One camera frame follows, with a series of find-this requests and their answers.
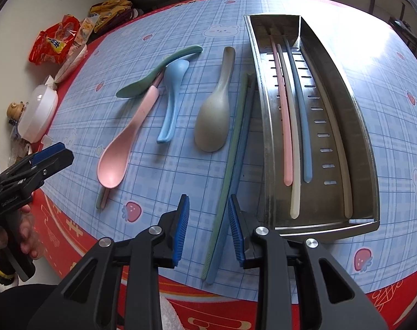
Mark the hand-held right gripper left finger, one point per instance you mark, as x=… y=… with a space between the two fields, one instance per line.
x=181 y=230

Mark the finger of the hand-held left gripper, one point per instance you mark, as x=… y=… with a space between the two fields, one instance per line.
x=54 y=151
x=40 y=173

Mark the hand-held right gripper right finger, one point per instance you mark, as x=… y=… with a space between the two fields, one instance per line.
x=236 y=227

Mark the blue chopstick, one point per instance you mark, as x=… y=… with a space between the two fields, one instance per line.
x=304 y=137
x=215 y=264

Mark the pink spoon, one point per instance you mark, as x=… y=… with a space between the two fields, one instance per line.
x=112 y=165

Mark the green chopstick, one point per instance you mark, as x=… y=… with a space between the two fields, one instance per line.
x=233 y=144
x=98 y=202

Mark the beige chopstick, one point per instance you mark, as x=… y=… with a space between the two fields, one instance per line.
x=339 y=151
x=293 y=165

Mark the beige spoon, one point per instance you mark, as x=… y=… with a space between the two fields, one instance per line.
x=212 y=123

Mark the green spoon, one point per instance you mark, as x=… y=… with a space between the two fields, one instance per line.
x=139 y=86

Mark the blue spoon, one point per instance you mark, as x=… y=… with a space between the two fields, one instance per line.
x=170 y=110

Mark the perforated metal utensil tray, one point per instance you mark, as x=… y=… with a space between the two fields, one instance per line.
x=332 y=117

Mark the person's left hand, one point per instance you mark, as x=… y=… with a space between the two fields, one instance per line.
x=28 y=237

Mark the white lidded pot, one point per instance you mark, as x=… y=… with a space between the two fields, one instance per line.
x=36 y=113

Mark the brown toy figure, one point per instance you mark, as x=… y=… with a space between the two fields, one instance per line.
x=16 y=108

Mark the person's dark clothing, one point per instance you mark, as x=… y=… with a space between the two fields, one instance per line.
x=23 y=307

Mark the blue plaid table mat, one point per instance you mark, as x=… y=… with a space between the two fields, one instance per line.
x=181 y=165

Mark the red snack bag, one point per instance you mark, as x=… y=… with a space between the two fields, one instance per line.
x=55 y=41

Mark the clear yellow snack bag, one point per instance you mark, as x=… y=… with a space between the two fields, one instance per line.
x=83 y=29

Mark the yellow cloth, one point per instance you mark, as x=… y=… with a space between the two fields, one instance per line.
x=109 y=8

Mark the maroon cloth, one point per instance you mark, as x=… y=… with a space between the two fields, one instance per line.
x=127 y=16

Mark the small side table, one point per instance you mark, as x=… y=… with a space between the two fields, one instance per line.
x=404 y=32

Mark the metal folding rack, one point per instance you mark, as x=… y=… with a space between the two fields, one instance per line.
x=387 y=1

